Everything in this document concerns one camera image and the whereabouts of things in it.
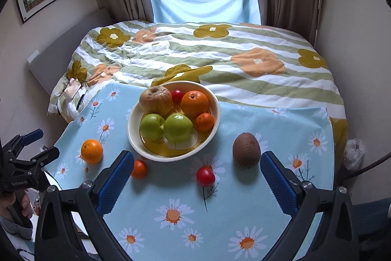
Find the red cherry tomato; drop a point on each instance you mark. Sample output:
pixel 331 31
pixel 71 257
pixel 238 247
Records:
pixel 205 176
pixel 177 96

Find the brown kiwi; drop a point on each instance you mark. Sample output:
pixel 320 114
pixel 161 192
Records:
pixel 246 150

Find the brownish wrinkled apple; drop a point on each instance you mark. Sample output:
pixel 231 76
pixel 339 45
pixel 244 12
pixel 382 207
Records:
pixel 155 100

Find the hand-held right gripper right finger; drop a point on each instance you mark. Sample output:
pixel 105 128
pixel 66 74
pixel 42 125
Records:
pixel 278 186

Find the cream bowl with cartoon print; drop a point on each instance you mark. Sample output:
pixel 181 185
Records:
pixel 210 123

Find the grey headboard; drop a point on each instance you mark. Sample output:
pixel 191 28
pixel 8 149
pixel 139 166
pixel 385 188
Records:
pixel 67 44

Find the white wall plate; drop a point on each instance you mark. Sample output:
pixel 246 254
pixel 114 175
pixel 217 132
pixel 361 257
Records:
pixel 33 57

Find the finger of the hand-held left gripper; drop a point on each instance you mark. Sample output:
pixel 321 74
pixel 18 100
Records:
pixel 41 156
pixel 32 135

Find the black pen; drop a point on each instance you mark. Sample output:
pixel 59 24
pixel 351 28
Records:
pixel 81 101

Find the person's left hand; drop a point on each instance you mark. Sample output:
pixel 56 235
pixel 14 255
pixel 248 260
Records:
pixel 27 206

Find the pink paper packet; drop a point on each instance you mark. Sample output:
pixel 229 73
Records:
pixel 72 86

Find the light blue daisy tablecloth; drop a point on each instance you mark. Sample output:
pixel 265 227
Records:
pixel 238 206

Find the large orange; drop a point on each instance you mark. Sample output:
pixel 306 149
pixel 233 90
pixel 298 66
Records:
pixel 195 105
pixel 92 151

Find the small tangerine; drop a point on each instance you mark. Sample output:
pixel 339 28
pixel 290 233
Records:
pixel 205 122
pixel 140 170

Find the green apple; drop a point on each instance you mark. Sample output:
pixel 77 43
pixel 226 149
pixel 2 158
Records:
pixel 151 126
pixel 178 128

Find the dark cloth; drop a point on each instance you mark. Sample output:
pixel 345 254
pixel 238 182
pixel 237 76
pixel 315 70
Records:
pixel 372 224

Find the striped floral blanket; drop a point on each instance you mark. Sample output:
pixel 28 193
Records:
pixel 220 62

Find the white plastic bag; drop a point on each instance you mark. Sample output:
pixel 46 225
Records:
pixel 354 154

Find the person's left forearm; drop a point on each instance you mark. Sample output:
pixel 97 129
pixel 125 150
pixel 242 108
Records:
pixel 12 229

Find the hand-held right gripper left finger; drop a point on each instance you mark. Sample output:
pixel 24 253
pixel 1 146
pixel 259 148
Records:
pixel 113 186

